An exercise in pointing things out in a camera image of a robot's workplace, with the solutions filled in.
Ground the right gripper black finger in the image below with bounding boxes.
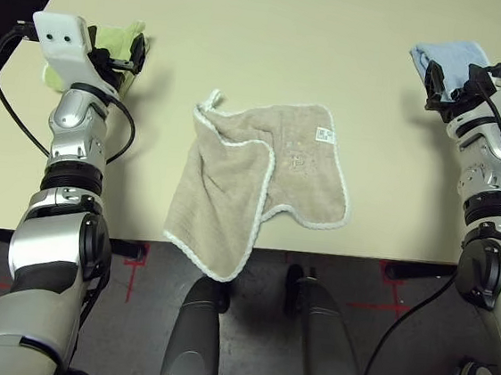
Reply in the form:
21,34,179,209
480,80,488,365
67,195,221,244
422,59,449,104
465,61,493,89

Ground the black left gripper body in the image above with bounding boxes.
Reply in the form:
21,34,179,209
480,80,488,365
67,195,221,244
83,45,138,92

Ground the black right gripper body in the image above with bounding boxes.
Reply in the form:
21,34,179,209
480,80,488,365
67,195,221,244
423,76,498,129

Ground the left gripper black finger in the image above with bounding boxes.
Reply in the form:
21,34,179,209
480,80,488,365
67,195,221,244
127,31,151,75
84,23,101,50

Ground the beige towel with white trim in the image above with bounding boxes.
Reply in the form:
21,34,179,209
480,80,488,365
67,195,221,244
158,84,365,296

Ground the folded green towel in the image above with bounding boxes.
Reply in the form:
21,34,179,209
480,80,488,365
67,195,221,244
39,11,156,104

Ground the folded light blue towel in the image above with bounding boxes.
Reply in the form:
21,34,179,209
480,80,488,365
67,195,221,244
404,35,493,109

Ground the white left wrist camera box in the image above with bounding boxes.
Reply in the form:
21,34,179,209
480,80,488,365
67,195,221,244
25,10,130,95

